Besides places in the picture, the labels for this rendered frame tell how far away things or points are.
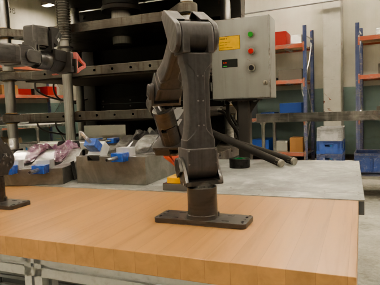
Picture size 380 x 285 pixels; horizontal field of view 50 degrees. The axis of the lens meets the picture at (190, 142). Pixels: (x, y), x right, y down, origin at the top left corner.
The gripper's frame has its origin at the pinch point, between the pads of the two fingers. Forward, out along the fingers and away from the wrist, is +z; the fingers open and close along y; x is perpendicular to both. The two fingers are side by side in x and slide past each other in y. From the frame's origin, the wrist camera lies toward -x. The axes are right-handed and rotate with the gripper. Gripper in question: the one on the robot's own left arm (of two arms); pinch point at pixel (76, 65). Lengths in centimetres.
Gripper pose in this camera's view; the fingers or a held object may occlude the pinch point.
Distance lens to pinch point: 147.8
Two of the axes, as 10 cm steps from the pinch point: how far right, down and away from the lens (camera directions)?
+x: 0.3, 10.0, 0.6
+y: -9.2, 0.0, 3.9
